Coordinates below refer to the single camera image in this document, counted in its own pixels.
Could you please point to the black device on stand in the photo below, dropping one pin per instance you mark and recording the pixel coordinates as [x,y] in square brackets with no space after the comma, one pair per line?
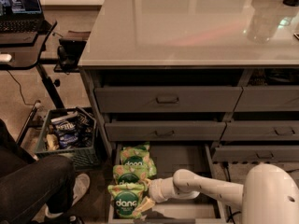
[69,51]

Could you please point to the blue snack bag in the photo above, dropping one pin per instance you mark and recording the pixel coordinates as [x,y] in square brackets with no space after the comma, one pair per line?
[65,128]

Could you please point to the person's leg dark trousers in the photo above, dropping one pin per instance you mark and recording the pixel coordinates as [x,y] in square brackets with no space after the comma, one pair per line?
[26,184]

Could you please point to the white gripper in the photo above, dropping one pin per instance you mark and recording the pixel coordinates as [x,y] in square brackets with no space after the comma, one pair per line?
[156,190]

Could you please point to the black side desk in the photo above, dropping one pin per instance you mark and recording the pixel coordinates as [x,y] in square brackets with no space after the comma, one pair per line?
[28,57]

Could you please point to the middle left drawer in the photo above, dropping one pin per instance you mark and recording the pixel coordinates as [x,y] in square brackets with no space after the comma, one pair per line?
[164,130]

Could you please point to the grey drawer cabinet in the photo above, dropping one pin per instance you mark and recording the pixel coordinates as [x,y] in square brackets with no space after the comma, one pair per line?
[228,43]

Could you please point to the white object on desk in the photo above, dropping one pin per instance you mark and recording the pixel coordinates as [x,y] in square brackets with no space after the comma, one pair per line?
[5,58]

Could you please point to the bottom right drawer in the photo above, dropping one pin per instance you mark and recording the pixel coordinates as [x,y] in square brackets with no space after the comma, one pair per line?
[256,154]

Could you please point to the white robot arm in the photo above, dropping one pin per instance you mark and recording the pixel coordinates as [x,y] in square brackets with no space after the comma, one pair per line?
[269,195]

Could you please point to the top right drawer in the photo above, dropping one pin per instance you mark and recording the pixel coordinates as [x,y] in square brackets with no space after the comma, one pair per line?
[268,98]

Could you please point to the open bottom left drawer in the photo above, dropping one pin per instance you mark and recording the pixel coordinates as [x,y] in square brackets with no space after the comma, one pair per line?
[202,210]

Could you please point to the white sneaker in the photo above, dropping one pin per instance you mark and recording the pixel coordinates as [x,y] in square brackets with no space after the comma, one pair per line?
[82,184]

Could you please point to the green plastic crate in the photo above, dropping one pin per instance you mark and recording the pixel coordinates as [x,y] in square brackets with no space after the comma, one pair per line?
[84,153]

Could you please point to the green chip bag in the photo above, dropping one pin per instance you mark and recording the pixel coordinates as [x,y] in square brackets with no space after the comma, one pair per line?
[139,155]
[127,176]
[126,198]

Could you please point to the laptop computer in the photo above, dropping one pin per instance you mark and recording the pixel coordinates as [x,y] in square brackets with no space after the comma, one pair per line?
[20,16]

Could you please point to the middle right drawer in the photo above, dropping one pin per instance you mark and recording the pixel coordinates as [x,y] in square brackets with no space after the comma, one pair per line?
[261,130]

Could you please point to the top left drawer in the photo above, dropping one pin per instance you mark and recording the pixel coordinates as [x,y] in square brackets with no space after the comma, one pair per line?
[159,99]

